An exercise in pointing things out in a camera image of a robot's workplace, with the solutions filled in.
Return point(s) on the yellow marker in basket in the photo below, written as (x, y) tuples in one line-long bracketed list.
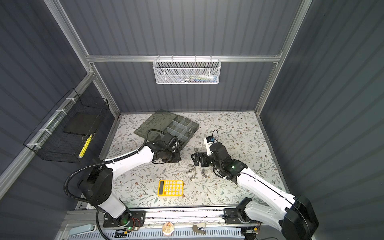
[(85, 146)]

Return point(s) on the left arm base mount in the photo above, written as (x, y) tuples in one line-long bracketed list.
[(129, 219)]

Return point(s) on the black wire wall basket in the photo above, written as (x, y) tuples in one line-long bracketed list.
[(63, 135)]

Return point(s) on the white wire wall basket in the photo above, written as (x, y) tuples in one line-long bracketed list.
[(187, 73)]

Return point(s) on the yellow calculator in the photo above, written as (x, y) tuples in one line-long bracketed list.
[(170, 188)]

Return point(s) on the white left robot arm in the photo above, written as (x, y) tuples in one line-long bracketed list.
[(96, 183)]

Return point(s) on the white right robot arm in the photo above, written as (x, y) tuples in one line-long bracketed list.
[(293, 216)]

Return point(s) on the green transparent organizer box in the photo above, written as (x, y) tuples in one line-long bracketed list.
[(178, 126)]

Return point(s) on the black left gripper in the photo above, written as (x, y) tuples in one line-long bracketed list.
[(177, 159)]

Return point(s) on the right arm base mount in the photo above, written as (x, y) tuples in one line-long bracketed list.
[(230, 216)]

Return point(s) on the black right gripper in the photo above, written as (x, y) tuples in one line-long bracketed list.
[(204, 156)]

